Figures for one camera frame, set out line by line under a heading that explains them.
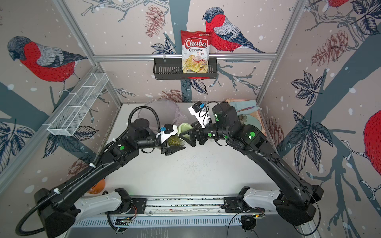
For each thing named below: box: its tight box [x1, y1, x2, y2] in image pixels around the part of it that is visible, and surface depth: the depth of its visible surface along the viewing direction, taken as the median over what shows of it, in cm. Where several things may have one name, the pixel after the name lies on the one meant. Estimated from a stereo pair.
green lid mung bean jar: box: [167, 133, 186, 146], surface depth 63 cm
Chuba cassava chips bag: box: [180, 30, 213, 74], surface depth 87 cm
